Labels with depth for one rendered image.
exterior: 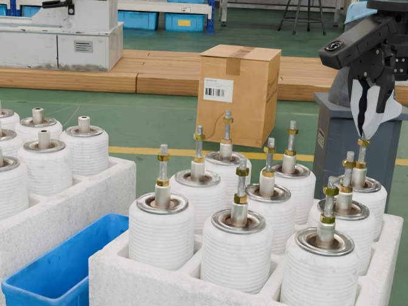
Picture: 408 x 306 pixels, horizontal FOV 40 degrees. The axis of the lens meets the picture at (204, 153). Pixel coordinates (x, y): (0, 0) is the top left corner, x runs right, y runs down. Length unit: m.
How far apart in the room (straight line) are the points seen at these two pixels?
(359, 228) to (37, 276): 0.51
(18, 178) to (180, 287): 0.35
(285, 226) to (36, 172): 0.45
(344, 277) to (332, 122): 0.62
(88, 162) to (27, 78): 1.65
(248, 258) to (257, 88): 1.19
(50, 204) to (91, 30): 1.85
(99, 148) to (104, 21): 1.69
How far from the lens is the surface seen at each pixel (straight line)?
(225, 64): 1.89
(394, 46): 0.88
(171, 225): 0.78
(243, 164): 0.73
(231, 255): 0.74
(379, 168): 1.32
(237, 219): 0.76
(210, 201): 0.88
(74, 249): 1.03
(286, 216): 0.85
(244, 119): 1.91
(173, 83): 2.64
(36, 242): 0.99
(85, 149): 1.12
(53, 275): 1.00
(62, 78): 2.70
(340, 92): 1.29
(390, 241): 0.95
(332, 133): 1.29
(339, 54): 0.83
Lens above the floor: 0.58
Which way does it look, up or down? 18 degrees down
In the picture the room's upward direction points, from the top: 3 degrees clockwise
